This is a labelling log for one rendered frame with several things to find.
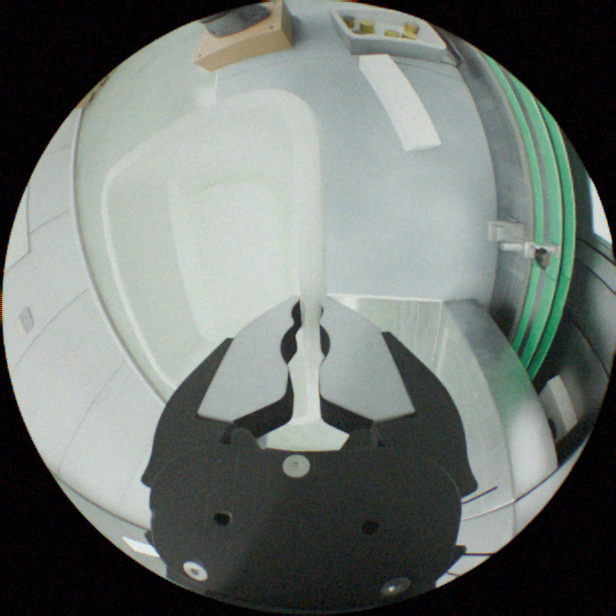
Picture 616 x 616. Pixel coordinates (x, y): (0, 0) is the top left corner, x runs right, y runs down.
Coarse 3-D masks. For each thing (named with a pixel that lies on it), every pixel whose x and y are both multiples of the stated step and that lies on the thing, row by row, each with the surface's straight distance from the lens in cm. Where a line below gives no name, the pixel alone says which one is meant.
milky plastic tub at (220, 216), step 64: (192, 128) 12; (256, 128) 13; (320, 128) 10; (128, 192) 21; (192, 192) 21; (256, 192) 17; (320, 192) 9; (128, 256) 20; (192, 256) 22; (256, 256) 18; (320, 256) 9; (192, 320) 26
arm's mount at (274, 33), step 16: (272, 16) 63; (288, 16) 72; (240, 32) 62; (256, 32) 58; (272, 32) 56; (288, 32) 63; (208, 48) 65; (224, 48) 60; (240, 48) 61; (256, 48) 62; (272, 48) 62; (288, 48) 63; (208, 64) 66; (224, 64) 67
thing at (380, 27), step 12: (336, 12) 63; (348, 12) 66; (360, 12) 67; (372, 12) 67; (384, 12) 68; (396, 12) 69; (384, 24) 71; (396, 24) 72; (420, 24) 69; (360, 36) 53; (372, 36) 54; (384, 36) 55; (420, 36) 70; (432, 36) 65; (444, 48) 60
